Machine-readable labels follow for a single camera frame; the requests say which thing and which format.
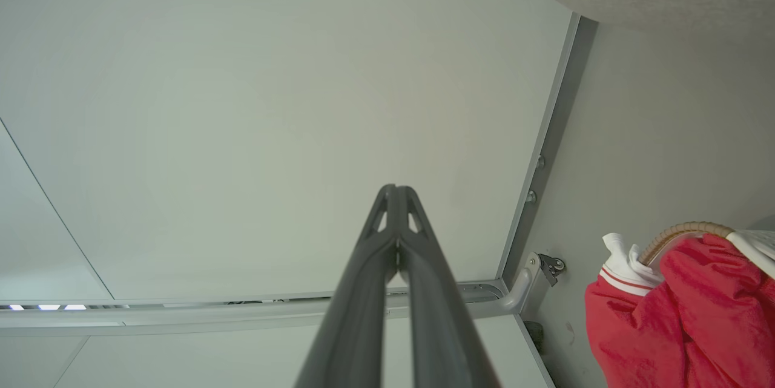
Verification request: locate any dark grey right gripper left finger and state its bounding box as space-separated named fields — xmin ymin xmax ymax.
xmin=295 ymin=185 xmax=398 ymax=388

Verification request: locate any white laundry basket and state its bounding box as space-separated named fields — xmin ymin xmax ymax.
xmin=639 ymin=221 xmax=775 ymax=280

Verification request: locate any red shirt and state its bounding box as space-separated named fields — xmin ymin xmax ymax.
xmin=584 ymin=232 xmax=775 ymax=388

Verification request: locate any black caster wheel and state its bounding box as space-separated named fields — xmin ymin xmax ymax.
xmin=538 ymin=253 xmax=567 ymax=287

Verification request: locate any grey metal partition foot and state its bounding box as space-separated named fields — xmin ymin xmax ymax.
xmin=500 ymin=251 xmax=543 ymax=316

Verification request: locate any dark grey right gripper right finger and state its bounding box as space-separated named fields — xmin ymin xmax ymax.
xmin=398 ymin=185 xmax=501 ymax=388

